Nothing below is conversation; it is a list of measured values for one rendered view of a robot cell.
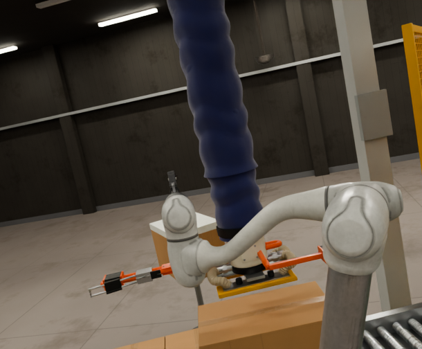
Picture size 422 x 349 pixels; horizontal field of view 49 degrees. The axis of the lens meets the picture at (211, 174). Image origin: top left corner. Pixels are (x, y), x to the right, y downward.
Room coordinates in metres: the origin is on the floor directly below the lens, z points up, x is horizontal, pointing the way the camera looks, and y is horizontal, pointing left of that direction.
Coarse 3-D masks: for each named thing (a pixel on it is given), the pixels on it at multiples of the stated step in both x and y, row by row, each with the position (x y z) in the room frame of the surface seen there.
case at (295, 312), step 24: (288, 288) 2.15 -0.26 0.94; (312, 288) 2.09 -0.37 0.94; (216, 312) 2.05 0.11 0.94; (240, 312) 1.99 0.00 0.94; (264, 312) 1.94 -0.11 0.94; (288, 312) 1.90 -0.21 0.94; (312, 312) 1.85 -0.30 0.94; (216, 336) 1.82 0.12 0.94; (240, 336) 1.78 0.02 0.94; (264, 336) 1.77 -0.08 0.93; (288, 336) 1.77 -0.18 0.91; (312, 336) 1.77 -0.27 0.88
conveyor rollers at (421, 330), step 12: (396, 324) 2.30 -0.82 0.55; (408, 324) 2.32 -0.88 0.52; (420, 324) 2.26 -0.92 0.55; (372, 336) 2.25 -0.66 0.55; (384, 336) 2.23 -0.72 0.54; (408, 336) 2.18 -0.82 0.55; (372, 348) 2.17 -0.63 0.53; (384, 348) 2.12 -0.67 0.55; (396, 348) 2.10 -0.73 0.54; (420, 348) 2.06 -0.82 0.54
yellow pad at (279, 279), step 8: (272, 272) 1.87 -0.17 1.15; (288, 272) 1.89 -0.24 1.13; (240, 280) 1.86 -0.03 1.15; (256, 280) 1.87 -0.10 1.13; (264, 280) 1.85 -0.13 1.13; (272, 280) 1.84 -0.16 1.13; (280, 280) 1.83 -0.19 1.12; (288, 280) 1.83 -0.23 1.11; (224, 288) 1.86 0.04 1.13; (232, 288) 1.84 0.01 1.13; (240, 288) 1.83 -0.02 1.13; (248, 288) 1.82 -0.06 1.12; (256, 288) 1.82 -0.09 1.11; (224, 296) 1.82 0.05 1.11
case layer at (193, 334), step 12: (168, 336) 2.72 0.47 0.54; (180, 336) 2.69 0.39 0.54; (192, 336) 2.66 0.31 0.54; (120, 348) 2.69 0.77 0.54; (132, 348) 2.66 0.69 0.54; (144, 348) 2.63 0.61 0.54; (156, 348) 2.59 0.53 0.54; (168, 348) 2.56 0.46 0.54; (180, 348) 2.54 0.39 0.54; (192, 348) 2.51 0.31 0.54
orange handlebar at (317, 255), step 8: (272, 248) 1.95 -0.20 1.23; (264, 256) 1.81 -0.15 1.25; (304, 256) 1.72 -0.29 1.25; (312, 256) 1.71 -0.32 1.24; (320, 256) 1.71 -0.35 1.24; (168, 264) 1.96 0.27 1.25; (264, 264) 1.73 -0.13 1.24; (272, 264) 1.71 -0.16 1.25; (280, 264) 1.70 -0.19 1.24; (288, 264) 1.71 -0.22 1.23; (296, 264) 1.71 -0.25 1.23; (168, 272) 1.92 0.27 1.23; (128, 280) 1.91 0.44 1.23
